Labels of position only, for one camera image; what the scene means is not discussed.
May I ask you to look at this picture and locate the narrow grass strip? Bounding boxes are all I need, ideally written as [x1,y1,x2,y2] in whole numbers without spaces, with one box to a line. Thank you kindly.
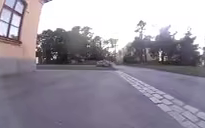
[36,63,117,71]

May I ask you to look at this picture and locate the group of dark trees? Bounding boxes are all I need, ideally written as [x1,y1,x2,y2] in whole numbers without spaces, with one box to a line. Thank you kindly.
[35,25,120,65]

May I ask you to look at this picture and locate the grey asphalt pavement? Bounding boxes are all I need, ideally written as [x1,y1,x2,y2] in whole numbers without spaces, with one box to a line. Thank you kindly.
[0,68,174,128]

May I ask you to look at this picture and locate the group of tall trees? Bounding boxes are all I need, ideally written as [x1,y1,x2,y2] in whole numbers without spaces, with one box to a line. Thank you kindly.
[122,19,205,67]

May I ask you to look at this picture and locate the grey cobblestone strip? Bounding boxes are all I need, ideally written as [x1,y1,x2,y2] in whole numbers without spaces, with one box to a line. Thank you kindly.
[115,70,205,128]

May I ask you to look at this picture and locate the grey asphalt road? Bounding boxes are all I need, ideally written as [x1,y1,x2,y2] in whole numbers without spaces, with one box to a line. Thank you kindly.
[113,64,205,116]

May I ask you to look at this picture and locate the yellow building with arched windows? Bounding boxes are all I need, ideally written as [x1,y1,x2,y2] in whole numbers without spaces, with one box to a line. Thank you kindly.
[0,0,53,77]

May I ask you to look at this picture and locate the grass verge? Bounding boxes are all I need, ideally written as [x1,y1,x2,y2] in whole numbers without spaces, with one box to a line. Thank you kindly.
[123,62,205,80]

